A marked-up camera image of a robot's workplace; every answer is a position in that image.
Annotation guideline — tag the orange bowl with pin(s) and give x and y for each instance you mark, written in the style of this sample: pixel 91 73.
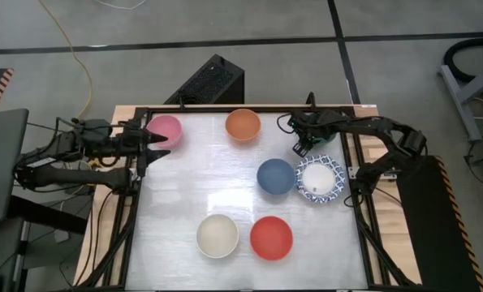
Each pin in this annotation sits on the orange bowl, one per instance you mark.
pixel 243 123

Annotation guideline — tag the grey metal stand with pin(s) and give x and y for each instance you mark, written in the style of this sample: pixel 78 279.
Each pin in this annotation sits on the grey metal stand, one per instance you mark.
pixel 464 95

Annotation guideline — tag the pink bowl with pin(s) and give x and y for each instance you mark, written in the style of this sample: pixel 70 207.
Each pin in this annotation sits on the pink bowl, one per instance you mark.
pixel 170 125

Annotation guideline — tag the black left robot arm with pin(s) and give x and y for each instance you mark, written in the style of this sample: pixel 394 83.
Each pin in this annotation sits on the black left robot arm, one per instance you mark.
pixel 62 174

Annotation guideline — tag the blue patterned white plate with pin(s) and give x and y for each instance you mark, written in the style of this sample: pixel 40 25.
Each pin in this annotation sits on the blue patterned white plate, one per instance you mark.
pixel 318 178
pixel 320 201

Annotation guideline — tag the black computer tower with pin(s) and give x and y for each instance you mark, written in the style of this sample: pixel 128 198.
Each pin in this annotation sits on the black computer tower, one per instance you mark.
pixel 210 79

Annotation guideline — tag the cream bowl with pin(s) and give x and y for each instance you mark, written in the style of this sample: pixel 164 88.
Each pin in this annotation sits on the cream bowl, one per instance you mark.
pixel 217 236

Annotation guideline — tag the white table surface sheet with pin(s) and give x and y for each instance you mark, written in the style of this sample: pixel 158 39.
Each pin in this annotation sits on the white table surface sheet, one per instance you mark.
pixel 225 194

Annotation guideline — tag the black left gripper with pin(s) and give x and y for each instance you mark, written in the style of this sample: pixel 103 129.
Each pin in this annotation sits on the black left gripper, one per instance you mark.
pixel 131 140

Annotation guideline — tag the red bowl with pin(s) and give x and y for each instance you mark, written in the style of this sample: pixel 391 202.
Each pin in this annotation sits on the red bowl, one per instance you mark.
pixel 271 238

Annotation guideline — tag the grey monitor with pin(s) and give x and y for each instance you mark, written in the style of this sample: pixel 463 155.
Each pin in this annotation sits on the grey monitor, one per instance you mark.
pixel 1 162

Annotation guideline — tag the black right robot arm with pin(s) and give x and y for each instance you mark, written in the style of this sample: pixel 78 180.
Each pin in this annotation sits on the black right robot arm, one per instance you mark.
pixel 379 127

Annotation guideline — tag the blue bowl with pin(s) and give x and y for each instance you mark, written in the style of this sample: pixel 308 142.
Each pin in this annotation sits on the blue bowl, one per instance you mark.
pixel 275 176

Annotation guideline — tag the black metal table frame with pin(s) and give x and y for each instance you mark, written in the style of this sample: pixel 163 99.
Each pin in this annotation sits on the black metal table frame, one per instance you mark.
pixel 245 109

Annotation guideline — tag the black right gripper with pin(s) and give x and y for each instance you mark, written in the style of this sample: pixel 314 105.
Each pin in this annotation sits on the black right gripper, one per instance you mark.
pixel 310 125

